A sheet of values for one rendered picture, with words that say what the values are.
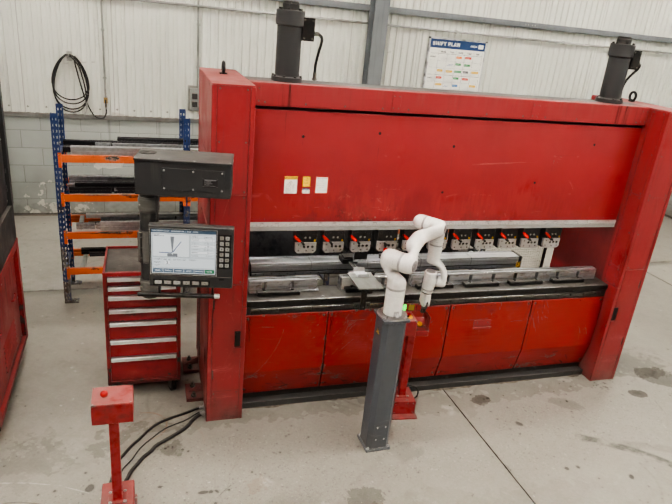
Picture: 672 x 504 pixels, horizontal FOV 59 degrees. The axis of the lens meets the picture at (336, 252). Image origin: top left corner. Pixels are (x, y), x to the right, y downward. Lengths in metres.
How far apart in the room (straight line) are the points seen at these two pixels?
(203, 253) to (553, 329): 3.09
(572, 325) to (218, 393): 2.93
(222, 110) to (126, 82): 4.56
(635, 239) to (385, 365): 2.36
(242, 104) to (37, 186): 5.16
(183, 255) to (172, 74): 4.92
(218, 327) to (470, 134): 2.16
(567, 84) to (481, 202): 5.97
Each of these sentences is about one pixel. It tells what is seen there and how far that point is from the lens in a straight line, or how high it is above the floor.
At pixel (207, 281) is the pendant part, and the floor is 1.28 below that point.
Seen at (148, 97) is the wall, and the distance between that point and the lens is 8.05.
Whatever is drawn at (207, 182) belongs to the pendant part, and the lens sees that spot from 3.21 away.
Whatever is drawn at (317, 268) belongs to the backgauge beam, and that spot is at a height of 0.93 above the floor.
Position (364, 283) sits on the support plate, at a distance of 4.17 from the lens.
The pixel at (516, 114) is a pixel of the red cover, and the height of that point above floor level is 2.19.
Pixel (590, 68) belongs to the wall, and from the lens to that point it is 10.50.
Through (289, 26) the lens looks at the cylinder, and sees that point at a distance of 3.84.
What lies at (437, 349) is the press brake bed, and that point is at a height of 0.38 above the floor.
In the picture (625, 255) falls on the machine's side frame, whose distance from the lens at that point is 5.25.
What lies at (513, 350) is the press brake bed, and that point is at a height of 0.31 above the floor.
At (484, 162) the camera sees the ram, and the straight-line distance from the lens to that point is 4.43.
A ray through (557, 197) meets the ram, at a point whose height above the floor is 1.59.
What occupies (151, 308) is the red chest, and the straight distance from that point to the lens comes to 4.31.
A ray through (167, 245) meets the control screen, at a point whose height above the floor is 1.49.
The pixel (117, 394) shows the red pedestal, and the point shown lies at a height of 0.80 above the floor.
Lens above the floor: 2.71
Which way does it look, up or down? 22 degrees down
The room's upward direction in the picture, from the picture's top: 6 degrees clockwise
